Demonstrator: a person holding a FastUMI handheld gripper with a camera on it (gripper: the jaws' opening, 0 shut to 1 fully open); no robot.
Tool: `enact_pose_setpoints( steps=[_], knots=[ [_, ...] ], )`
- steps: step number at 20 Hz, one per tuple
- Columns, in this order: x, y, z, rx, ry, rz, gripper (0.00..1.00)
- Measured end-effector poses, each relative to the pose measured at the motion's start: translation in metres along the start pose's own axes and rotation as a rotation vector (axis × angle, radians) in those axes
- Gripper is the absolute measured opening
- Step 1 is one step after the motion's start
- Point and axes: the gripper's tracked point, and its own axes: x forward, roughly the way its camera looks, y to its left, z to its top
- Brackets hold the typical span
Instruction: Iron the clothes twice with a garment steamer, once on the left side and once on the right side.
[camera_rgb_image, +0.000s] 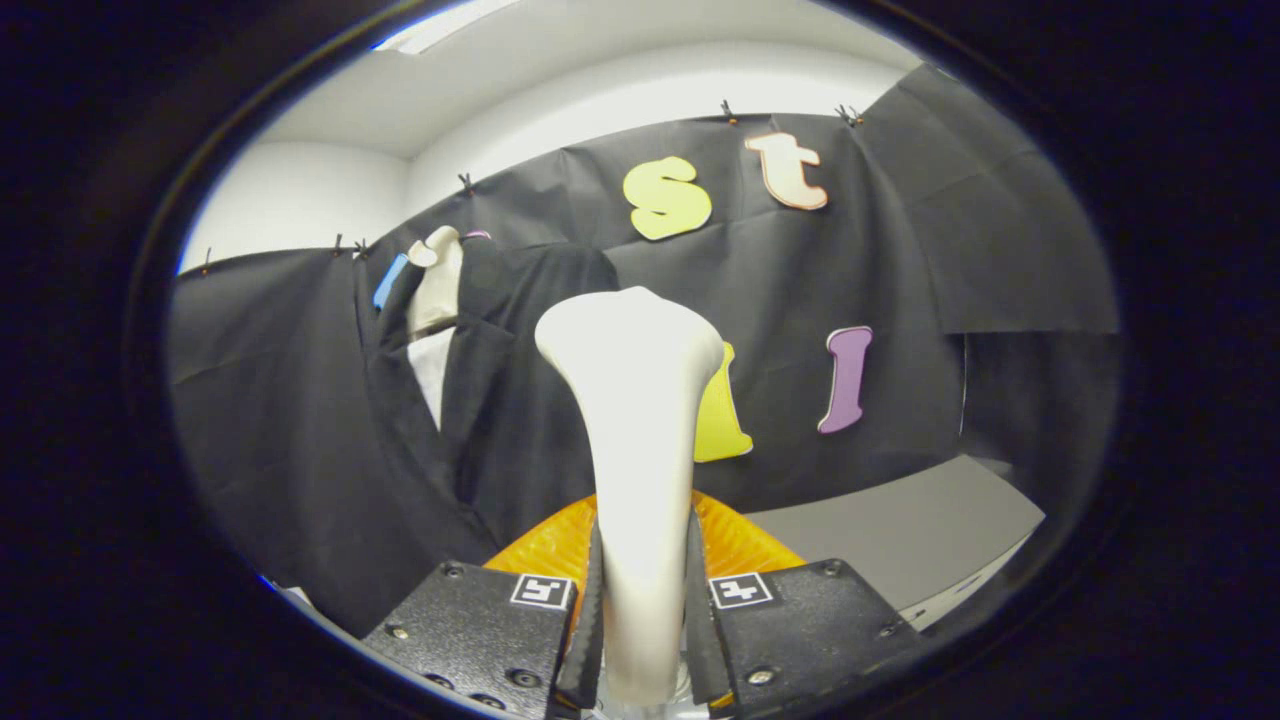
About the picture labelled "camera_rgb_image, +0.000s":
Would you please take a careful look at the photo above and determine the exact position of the black backdrop cloth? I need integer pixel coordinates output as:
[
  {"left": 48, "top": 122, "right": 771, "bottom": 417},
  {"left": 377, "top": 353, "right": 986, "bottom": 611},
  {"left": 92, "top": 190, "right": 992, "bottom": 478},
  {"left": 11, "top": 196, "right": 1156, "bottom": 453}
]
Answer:
[{"left": 165, "top": 62, "right": 1121, "bottom": 641}]

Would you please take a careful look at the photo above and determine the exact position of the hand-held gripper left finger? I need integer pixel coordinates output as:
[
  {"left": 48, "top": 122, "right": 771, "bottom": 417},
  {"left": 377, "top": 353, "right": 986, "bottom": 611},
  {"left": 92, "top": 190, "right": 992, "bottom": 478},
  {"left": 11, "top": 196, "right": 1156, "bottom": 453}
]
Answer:
[{"left": 362, "top": 493, "right": 606, "bottom": 720}]

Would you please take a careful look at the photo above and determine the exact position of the black suit jacket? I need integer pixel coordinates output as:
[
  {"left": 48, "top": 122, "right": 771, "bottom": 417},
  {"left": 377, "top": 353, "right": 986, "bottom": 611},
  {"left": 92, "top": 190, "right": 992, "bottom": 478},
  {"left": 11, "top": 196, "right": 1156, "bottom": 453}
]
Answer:
[{"left": 358, "top": 232, "right": 623, "bottom": 566}]

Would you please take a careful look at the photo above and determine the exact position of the beige cabinet with grey top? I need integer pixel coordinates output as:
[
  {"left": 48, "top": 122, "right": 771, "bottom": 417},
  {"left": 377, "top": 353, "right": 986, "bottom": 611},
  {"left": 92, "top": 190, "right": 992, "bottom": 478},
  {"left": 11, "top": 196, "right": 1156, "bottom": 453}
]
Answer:
[{"left": 745, "top": 455, "right": 1046, "bottom": 631}]

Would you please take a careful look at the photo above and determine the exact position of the white garment steamer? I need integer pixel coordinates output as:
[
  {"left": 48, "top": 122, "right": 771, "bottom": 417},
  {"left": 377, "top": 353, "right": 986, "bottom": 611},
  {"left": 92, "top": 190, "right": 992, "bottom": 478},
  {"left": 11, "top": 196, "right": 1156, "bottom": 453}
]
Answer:
[{"left": 534, "top": 286, "right": 726, "bottom": 711}]

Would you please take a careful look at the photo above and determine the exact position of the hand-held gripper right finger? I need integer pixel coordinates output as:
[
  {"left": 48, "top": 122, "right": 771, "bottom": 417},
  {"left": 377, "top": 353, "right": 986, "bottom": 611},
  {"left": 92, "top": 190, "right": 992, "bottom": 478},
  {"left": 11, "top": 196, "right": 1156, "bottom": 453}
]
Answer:
[{"left": 685, "top": 490, "right": 923, "bottom": 716}]

